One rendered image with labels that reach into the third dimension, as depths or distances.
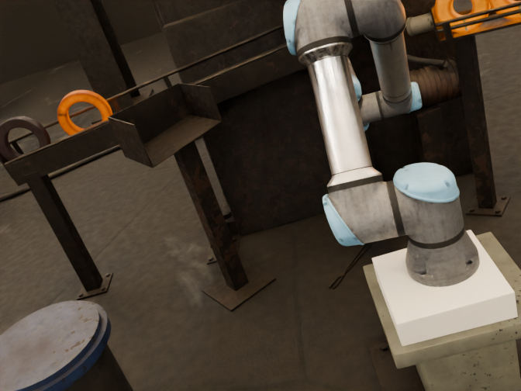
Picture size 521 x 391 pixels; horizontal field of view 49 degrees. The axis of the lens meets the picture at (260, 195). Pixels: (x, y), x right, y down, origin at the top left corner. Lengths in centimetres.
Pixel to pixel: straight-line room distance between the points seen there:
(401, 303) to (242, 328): 77
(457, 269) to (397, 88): 49
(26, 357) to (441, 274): 92
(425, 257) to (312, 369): 58
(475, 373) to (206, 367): 80
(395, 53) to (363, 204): 38
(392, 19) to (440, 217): 42
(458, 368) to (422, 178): 44
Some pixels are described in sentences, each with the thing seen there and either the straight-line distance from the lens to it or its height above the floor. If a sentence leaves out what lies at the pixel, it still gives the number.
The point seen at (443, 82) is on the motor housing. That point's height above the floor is 49.
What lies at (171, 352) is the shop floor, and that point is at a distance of 192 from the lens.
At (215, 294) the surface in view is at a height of 1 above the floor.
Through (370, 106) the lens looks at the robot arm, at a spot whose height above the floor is 60.
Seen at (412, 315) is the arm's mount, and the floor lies 36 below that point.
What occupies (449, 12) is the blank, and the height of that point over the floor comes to 69.
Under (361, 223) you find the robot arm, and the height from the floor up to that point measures 54.
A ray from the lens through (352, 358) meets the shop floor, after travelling 166.
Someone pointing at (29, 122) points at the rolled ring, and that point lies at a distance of 218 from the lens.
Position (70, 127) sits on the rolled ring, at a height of 66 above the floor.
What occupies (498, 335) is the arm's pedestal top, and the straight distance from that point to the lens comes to 125.
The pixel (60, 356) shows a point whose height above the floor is 43.
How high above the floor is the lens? 115
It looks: 26 degrees down
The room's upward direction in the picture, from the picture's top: 19 degrees counter-clockwise
